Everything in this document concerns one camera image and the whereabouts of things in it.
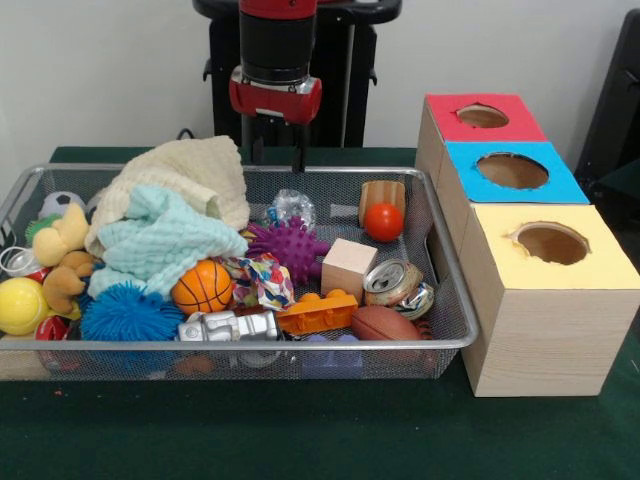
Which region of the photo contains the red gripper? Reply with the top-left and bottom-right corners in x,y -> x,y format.
228,69 -> 324,174

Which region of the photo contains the small clear bottle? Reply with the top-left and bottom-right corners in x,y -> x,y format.
269,188 -> 317,231

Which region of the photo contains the cream muslin cloth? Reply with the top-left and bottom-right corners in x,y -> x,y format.
84,134 -> 251,259

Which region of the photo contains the light blue muslin cloth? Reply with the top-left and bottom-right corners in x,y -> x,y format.
88,184 -> 249,299

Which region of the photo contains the silver mesh bin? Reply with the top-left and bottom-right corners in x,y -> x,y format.
0,162 -> 480,382

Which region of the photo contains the wooden box with three holes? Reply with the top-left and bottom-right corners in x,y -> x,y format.
414,92 -> 640,399

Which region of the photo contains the purple spiky ball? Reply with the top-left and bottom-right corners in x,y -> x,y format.
245,215 -> 332,287

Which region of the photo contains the plain red ball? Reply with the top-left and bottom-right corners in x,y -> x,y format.
363,202 -> 405,243

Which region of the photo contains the plain wooden cube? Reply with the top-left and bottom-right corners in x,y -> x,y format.
320,238 -> 379,304

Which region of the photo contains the orange toy basketball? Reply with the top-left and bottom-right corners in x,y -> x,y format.
171,259 -> 235,315

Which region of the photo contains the crushed drink can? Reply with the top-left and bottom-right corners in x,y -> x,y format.
363,258 -> 436,321

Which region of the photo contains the silver toy robot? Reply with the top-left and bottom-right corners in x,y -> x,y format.
175,309 -> 284,344

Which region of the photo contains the brown toy football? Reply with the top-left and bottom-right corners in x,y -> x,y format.
351,305 -> 421,341

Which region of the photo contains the dark green table cloth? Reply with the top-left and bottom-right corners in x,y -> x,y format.
0,145 -> 640,480

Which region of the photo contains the black panel stand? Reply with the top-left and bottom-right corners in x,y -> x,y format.
574,8 -> 640,201

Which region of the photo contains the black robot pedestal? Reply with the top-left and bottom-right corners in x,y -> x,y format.
192,0 -> 404,147

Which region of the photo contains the blue stringy koosh ball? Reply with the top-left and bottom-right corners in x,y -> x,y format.
79,282 -> 186,342

